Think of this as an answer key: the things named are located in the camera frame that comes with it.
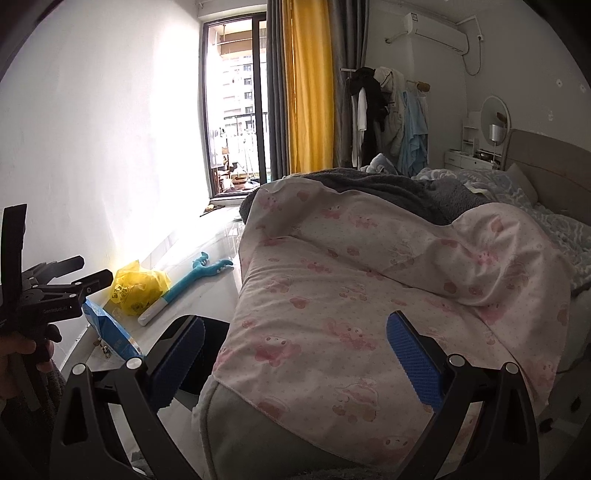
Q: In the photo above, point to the white air conditioner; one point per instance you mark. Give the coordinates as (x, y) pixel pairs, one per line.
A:
(436, 32)

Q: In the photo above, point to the beige upholstered headboard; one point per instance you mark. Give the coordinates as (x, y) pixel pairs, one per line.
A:
(558, 170)

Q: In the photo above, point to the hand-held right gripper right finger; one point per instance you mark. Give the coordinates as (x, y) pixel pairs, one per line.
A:
(411, 357)

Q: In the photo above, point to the round mirror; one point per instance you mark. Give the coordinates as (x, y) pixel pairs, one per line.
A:
(494, 108)

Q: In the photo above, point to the beige coat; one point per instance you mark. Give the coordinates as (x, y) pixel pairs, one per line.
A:
(392, 124)

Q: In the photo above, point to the light blue garment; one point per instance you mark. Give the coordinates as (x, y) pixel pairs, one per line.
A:
(415, 138)

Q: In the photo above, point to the bed mattress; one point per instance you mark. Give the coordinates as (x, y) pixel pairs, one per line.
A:
(258, 438)

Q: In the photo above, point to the white vanity table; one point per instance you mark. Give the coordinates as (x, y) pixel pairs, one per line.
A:
(461, 160)

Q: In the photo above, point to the beige pillow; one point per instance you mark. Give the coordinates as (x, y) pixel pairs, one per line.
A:
(521, 182)

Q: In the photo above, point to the grey fleece blanket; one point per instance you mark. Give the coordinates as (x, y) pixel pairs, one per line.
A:
(392, 189)

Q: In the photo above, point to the clothes rack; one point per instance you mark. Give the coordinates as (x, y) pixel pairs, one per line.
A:
(422, 85)

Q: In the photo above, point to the teal toy grabber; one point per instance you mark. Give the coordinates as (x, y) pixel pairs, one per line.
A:
(194, 274)

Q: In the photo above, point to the light blue plush toy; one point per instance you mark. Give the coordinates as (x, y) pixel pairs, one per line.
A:
(378, 164)

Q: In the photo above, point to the person's left hand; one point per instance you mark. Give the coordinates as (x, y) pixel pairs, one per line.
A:
(16, 364)

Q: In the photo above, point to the pink printed blanket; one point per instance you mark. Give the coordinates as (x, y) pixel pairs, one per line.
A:
(346, 286)

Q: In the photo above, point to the white desk organizer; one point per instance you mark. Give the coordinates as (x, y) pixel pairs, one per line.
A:
(471, 134)

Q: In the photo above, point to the black garment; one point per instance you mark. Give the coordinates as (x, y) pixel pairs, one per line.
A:
(369, 97)

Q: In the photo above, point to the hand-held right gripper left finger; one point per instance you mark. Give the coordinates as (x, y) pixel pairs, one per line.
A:
(178, 357)

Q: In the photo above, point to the white table lamp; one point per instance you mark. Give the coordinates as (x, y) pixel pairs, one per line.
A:
(495, 133)

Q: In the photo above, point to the blue packet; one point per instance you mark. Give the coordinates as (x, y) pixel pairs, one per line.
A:
(111, 330)

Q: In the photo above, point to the black framed balcony door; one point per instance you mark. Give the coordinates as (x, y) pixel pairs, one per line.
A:
(263, 92)

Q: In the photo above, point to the yellow curtain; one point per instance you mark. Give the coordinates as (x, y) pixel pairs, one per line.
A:
(309, 92)

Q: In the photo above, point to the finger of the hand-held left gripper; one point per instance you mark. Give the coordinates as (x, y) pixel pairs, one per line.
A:
(60, 266)
(90, 282)

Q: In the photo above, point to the white shirt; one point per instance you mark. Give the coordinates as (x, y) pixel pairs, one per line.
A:
(360, 110)

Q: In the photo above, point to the yellow plastic bag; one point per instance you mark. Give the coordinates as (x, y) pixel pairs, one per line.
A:
(138, 286)

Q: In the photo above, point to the grey curtain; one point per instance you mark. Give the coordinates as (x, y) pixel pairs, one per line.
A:
(348, 46)
(277, 92)

